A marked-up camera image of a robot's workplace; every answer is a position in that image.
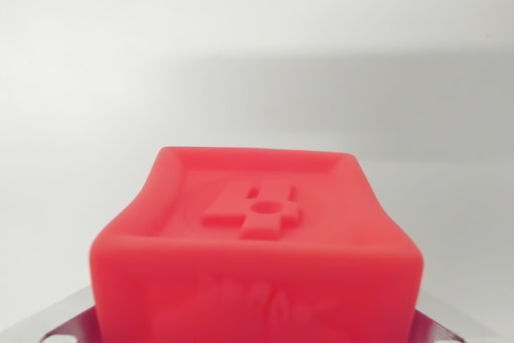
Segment gripper right finger with black rubber pad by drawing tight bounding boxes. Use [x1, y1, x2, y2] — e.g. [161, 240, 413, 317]
[411, 290, 499, 343]

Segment gripper left finger with black rubber pad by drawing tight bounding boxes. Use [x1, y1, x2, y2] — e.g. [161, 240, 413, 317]
[7, 283, 100, 343]

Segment red embossed number cube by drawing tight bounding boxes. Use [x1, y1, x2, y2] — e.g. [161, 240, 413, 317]
[88, 145, 425, 343]

